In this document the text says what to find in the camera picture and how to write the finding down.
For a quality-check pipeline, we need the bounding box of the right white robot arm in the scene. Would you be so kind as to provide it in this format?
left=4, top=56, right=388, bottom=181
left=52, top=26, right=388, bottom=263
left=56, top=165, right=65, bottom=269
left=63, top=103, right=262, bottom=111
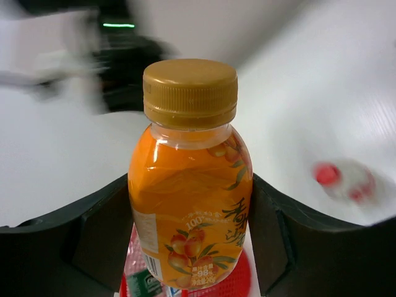
left=1, top=1, right=173, bottom=113

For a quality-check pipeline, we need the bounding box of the orange juice bottle gold cap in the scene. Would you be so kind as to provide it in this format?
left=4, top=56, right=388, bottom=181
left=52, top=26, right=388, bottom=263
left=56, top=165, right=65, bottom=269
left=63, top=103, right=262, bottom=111
left=127, top=59, right=253, bottom=290

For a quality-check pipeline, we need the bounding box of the clear bottle red cap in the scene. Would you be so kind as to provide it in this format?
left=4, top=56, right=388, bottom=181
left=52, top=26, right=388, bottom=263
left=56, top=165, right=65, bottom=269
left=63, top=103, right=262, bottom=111
left=312, top=160, right=376, bottom=204

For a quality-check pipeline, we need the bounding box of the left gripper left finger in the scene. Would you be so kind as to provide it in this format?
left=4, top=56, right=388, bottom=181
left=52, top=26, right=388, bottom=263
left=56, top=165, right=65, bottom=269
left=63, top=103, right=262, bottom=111
left=1, top=176, right=133, bottom=296

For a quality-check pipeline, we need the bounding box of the red plastic mesh basket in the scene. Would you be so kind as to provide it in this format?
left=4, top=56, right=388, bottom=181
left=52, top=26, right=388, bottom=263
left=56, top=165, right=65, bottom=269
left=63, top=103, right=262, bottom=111
left=119, top=218, right=252, bottom=296

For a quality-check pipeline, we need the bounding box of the clear bottle dark green label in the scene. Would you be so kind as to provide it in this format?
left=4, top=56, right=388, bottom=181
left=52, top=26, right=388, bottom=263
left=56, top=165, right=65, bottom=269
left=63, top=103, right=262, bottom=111
left=126, top=269, right=163, bottom=297

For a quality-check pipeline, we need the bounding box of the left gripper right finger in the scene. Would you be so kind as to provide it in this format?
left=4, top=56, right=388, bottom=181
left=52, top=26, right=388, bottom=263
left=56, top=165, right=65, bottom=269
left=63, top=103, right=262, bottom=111
left=249, top=176, right=395, bottom=296

